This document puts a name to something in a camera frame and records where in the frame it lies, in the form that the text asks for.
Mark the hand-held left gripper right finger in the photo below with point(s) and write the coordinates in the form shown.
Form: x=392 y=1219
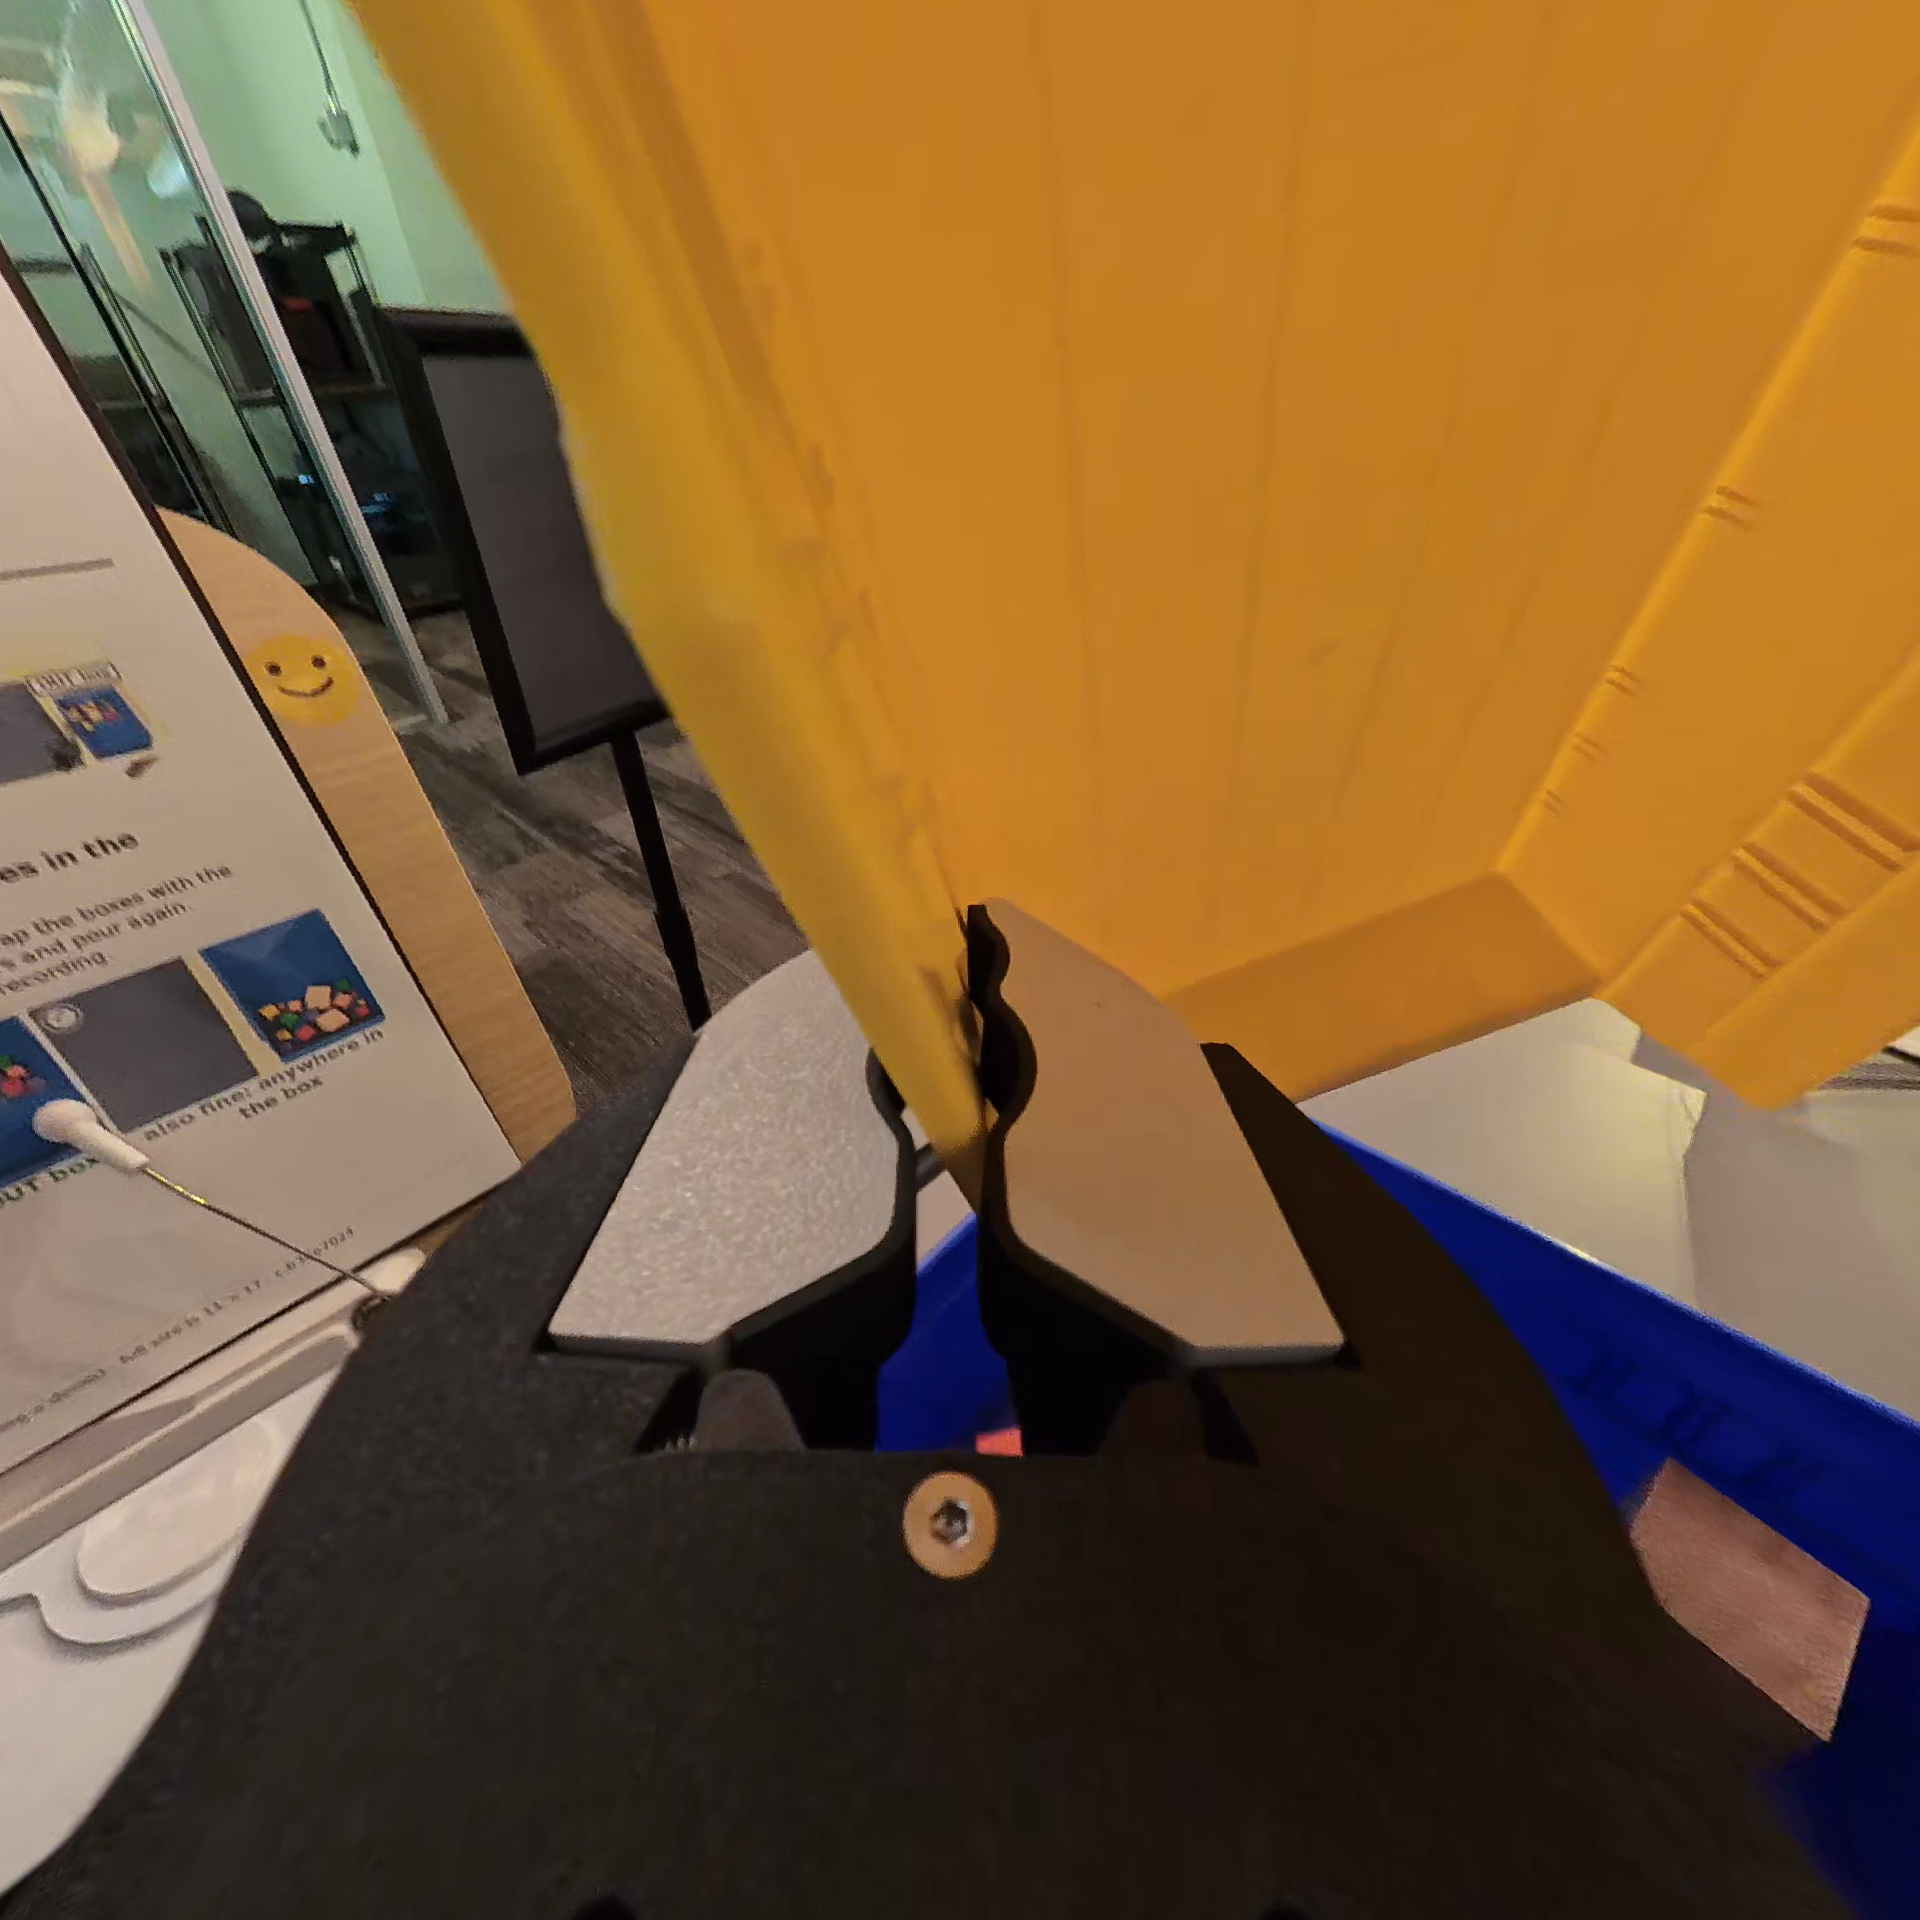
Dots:
x=1170 y=1200

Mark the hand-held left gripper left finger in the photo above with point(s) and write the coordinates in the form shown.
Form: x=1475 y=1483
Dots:
x=735 y=1184

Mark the blue plastic box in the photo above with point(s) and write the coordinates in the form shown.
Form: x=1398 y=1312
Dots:
x=1650 y=1380

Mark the pile of coloured wooden cubes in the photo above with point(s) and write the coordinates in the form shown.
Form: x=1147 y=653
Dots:
x=1755 y=1589

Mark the yellow plastic box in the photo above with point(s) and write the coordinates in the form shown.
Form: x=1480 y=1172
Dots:
x=1276 y=451

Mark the rounded wooden board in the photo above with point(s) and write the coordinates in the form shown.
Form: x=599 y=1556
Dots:
x=406 y=838

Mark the dark framed floor panel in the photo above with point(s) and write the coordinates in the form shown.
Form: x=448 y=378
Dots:
x=524 y=570

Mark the yellow smiley sticker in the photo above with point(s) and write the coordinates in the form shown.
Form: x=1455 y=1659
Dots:
x=304 y=677

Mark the white stand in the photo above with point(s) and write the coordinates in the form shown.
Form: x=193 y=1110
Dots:
x=148 y=1546

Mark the printed instruction poster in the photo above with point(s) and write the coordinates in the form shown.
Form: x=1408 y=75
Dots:
x=182 y=780

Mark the black shelf rack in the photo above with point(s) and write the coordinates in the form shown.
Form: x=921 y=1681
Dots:
x=329 y=376

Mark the glass door with metal frame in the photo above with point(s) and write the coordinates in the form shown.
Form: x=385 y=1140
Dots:
x=320 y=451

